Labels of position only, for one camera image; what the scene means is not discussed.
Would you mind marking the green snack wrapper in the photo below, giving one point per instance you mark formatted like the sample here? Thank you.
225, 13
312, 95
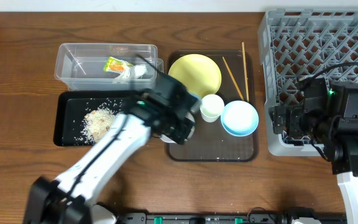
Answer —
116, 65

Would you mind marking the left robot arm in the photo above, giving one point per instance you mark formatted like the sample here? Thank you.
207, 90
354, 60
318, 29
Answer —
71, 197

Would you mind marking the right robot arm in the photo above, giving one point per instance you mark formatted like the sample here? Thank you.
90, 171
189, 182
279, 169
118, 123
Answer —
341, 149

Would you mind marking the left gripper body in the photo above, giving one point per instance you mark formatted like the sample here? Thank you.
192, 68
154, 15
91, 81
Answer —
184, 125

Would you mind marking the grey dishwasher rack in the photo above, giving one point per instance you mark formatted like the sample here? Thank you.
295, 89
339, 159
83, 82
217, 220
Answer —
294, 44

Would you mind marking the white plastic cup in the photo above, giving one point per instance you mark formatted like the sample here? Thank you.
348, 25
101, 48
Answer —
211, 107

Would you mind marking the black waste tray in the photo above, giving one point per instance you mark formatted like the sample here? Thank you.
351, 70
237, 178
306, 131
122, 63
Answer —
72, 108

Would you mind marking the yellow plate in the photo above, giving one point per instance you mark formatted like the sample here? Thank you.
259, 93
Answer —
200, 74

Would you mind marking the rice food scraps pile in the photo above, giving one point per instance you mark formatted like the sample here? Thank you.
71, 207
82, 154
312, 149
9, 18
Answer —
98, 119

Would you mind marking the left wooden chopstick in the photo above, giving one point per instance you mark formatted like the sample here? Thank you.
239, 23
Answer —
233, 79

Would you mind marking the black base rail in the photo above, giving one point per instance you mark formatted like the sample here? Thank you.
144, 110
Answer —
253, 217

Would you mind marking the light blue bowl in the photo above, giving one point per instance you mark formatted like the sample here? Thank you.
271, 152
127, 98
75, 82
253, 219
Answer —
239, 118

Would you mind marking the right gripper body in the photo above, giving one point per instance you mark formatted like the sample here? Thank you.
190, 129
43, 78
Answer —
277, 119

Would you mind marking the white napkin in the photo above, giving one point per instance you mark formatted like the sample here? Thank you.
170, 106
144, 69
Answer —
131, 73

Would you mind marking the clear plastic waste bin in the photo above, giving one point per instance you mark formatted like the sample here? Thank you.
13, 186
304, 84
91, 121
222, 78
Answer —
80, 65

